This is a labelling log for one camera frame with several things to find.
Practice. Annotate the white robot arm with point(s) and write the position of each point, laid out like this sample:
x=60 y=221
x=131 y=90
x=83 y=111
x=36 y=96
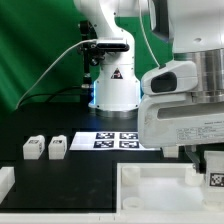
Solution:
x=164 y=60

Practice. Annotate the white square table top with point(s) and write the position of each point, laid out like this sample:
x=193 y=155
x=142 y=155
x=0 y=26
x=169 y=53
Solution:
x=163 y=187

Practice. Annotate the black camera on stand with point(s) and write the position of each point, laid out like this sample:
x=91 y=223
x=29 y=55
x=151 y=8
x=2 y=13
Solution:
x=91 y=55

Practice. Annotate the white sheet with markers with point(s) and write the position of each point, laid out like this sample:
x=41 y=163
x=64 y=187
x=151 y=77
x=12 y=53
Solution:
x=107 y=141

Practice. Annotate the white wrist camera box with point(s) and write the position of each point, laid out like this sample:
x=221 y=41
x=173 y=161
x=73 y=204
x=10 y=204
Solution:
x=172 y=77

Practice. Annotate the white left obstacle block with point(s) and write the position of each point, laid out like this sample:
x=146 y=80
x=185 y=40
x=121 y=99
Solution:
x=7 y=180

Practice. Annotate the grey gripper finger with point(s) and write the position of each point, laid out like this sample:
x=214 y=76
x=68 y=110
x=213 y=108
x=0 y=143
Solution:
x=190 y=151

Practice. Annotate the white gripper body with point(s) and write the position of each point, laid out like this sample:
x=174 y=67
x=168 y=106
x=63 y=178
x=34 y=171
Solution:
x=173 y=120

